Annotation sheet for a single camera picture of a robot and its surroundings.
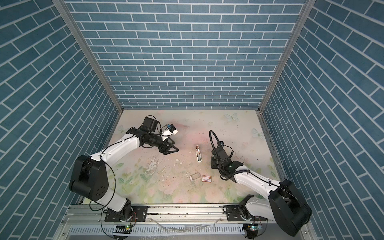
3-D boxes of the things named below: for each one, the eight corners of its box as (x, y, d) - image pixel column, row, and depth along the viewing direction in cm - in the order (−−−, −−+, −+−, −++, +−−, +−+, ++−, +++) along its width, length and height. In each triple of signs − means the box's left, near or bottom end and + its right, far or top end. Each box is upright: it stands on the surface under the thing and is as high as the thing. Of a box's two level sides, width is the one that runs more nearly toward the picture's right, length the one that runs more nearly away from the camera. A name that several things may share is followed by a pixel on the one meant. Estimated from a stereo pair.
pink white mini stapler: (197, 162, 94) (197, 159, 90) (195, 149, 100) (195, 145, 96) (201, 161, 94) (201, 158, 90) (199, 148, 100) (199, 145, 96)
